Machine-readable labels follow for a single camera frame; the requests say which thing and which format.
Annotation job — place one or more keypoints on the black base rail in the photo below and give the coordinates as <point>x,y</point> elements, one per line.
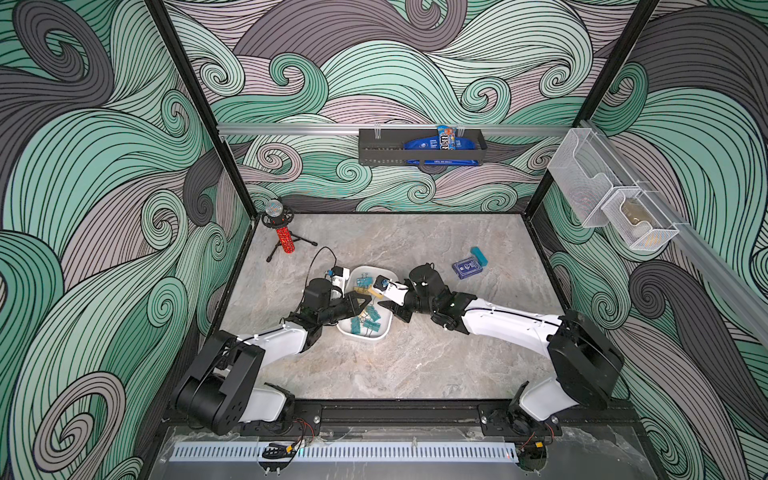
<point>495,417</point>

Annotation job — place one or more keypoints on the aluminium rail wall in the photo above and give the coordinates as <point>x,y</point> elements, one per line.
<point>740,299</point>
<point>342,129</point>

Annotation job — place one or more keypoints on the clear plastic wall bin large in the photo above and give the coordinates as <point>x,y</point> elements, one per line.
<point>588,170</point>

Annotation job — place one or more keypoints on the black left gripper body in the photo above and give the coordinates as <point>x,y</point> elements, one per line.
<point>335,310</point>

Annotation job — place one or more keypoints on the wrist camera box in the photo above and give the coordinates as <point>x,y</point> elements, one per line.
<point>391,290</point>
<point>339,277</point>

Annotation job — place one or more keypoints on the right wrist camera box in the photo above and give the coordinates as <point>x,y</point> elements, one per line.
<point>391,290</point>

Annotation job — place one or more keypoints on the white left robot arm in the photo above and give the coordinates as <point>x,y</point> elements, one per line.
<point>219,389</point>

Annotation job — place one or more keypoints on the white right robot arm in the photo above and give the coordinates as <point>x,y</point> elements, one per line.
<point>586,364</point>

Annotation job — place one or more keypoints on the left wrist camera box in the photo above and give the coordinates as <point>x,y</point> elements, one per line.
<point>339,277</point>

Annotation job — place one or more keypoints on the black vertical frame post left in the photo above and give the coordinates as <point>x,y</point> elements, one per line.
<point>174,47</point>

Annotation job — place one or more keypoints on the teal small box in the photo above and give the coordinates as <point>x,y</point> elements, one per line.
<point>480,257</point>

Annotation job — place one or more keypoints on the white plastic storage tray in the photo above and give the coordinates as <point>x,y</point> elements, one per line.
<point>374,322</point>

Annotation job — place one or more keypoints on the aluminium rail back wall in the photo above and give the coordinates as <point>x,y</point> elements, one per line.
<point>342,129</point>

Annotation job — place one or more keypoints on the blue snack packet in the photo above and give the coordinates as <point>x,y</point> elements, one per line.
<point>446,138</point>

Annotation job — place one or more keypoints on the black vertical frame post right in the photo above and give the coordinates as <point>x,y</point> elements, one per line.
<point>617,57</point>

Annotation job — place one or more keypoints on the red sequin microphone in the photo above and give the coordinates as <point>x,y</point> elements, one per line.
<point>278,217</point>

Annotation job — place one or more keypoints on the white slotted cable duct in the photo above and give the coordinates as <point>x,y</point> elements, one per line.
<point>408,451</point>

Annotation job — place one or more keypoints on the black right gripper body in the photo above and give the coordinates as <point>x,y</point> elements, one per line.
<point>407,301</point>

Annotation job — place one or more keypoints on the clear plastic wall bin small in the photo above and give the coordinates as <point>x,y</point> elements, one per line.
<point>639,221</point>

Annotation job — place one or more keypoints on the aluminium rail right wall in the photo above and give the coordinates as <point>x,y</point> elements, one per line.
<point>740,299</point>

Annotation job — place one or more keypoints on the black vertical frame post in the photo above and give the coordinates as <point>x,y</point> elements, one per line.
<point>617,57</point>
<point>174,47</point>

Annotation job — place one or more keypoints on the black wall shelf basket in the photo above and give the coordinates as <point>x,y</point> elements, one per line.
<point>414,147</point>

